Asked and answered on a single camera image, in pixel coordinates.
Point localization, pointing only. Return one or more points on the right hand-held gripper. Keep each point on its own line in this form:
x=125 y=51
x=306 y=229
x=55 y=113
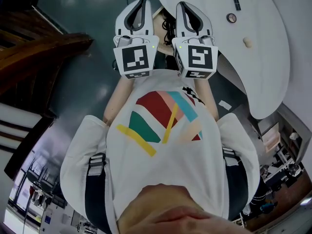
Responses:
x=200 y=57

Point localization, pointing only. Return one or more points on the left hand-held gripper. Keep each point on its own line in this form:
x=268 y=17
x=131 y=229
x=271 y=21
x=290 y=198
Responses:
x=135 y=58

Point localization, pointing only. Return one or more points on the person's right forearm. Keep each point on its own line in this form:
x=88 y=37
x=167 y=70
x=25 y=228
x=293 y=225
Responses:
x=207 y=99

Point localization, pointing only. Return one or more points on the person's left forearm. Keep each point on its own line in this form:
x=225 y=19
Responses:
x=117 y=99

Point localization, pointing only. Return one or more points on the white round table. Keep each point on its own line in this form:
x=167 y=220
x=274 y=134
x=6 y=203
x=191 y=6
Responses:
x=263 y=69

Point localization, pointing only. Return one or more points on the round makeup compact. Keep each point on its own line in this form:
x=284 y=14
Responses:
x=231 y=17

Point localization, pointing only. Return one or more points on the person's dark trousers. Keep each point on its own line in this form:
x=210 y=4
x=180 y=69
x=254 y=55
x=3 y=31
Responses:
x=170 y=62

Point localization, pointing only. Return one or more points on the black rectangular case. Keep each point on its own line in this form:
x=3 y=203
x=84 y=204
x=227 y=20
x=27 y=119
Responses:
x=237 y=4

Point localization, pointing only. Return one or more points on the small beige makeup sponge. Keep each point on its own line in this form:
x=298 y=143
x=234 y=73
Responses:
x=248 y=42

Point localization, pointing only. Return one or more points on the white tape piece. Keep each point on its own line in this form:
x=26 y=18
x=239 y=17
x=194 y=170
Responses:
x=224 y=105

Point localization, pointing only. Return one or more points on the person's white printed t-shirt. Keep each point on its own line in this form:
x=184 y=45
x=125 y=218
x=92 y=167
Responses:
x=175 y=169

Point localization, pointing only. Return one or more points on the white crumpled bag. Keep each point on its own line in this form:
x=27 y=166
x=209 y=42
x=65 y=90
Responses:
x=294 y=135

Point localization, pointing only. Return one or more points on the grey shelf unit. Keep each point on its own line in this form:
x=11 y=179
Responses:
x=307 y=140

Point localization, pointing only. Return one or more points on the person's chin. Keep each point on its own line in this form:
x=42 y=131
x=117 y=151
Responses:
x=175 y=213

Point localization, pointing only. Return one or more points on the teal object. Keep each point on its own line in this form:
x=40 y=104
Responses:
x=268 y=207

